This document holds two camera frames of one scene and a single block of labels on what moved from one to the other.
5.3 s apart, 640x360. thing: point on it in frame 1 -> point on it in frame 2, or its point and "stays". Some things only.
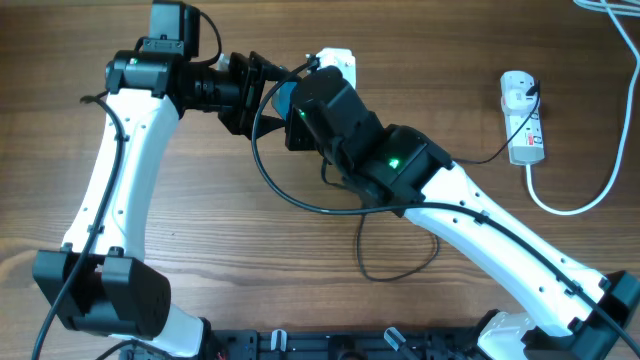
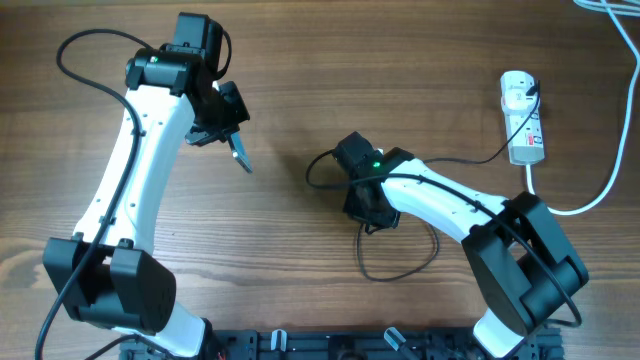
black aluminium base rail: x=346 y=344 stays
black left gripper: x=253 y=75 -> x=238 y=115
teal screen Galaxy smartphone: x=281 y=98 -> x=239 y=151
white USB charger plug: x=516 y=103 stays
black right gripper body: x=301 y=137 -> x=357 y=208
